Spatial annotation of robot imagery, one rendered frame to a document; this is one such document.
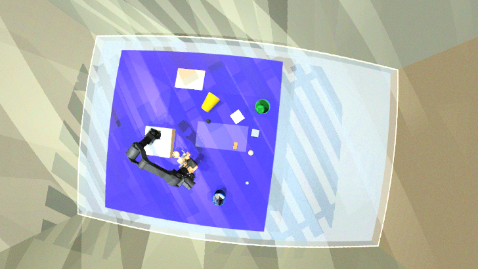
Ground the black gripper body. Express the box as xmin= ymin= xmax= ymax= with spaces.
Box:
xmin=180 ymin=158 xmax=197 ymax=175

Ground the dark green cup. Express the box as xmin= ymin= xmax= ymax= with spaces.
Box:
xmin=255 ymin=100 xmax=270 ymax=114

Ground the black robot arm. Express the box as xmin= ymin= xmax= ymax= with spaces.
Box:
xmin=125 ymin=128 xmax=196 ymax=191

